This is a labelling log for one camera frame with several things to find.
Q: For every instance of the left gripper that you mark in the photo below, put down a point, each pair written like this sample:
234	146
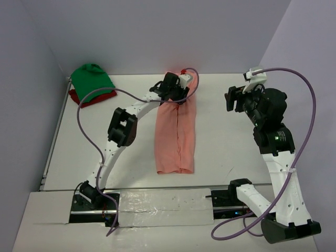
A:
182	92

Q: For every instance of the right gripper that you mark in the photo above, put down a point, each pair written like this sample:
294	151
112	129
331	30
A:
232	94

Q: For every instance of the pink t shirt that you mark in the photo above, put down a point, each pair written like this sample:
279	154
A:
175	137

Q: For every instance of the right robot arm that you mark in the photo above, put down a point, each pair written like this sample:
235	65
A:
288	218

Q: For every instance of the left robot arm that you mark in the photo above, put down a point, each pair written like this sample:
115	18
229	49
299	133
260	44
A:
122	130

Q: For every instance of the green folded t shirt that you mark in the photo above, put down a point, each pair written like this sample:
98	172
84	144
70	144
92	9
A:
88	78

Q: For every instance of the red folded t shirt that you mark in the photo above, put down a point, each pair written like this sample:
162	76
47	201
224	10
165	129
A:
95	100

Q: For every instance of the silver taped panel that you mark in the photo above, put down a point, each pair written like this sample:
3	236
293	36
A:
156	208

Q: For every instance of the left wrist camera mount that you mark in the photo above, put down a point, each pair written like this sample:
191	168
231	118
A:
185	78

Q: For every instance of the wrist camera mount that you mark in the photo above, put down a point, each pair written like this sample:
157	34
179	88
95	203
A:
185	78
253	80

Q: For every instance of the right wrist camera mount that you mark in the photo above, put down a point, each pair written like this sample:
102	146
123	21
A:
253	80

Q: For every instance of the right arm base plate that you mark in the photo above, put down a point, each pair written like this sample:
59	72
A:
224	207

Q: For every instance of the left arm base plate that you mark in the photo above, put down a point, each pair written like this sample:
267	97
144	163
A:
82	211

